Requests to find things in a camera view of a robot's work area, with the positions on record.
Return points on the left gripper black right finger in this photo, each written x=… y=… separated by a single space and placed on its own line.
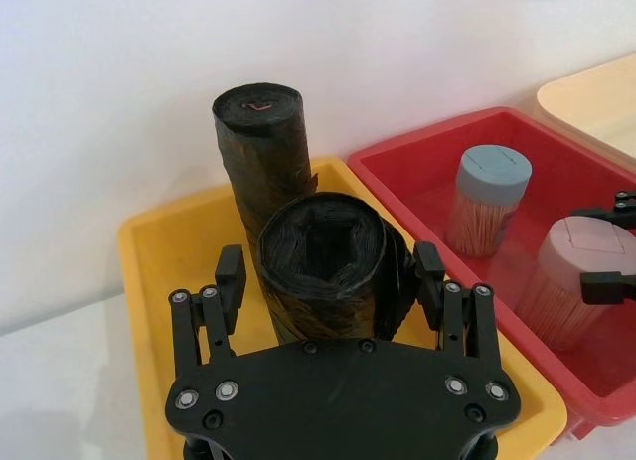
x=459 y=321

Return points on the red plastic bin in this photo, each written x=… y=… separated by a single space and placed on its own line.
x=422 y=182

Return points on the toothpick jar with blue-grey lid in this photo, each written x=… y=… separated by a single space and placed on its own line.
x=492 y=182

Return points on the cream plastic bin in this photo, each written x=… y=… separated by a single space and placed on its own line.
x=591 y=102

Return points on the yellow plastic bin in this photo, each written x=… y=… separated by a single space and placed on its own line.
x=149 y=261

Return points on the toothpick jar with pink-grey lid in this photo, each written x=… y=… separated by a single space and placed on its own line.
x=556 y=301

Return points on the tightly wound black bag roll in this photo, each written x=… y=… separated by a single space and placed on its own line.
x=263 y=147

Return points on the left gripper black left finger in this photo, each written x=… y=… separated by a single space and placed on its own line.
x=222 y=311

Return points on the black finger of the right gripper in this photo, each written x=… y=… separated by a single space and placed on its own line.
x=607 y=286
x=613 y=213

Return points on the loosely wound black bag roll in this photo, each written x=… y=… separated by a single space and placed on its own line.
x=298 y=291

